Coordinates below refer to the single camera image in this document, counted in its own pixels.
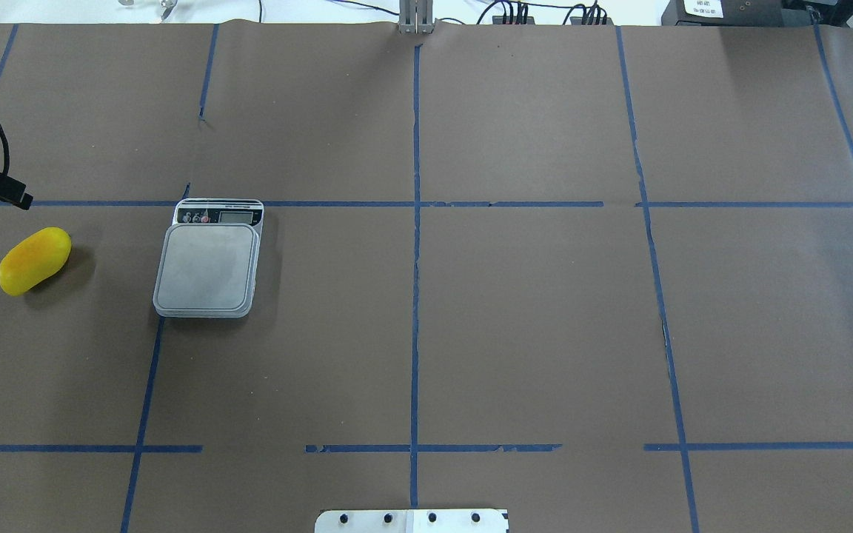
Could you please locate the silver digital kitchen scale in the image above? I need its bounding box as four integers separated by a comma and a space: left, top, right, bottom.
152, 197, 264, 318

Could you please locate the aluminium frame post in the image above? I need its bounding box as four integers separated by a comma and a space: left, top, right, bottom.
398, 0, 436, 35

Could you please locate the white pedestal column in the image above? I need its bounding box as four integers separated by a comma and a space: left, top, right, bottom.
314, 509, 510, 532

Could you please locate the yellow mango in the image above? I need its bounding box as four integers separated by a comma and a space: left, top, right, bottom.
0, 227, 72, 297

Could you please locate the black computer box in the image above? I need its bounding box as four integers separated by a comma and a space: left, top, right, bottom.
660, 1, 812, 27

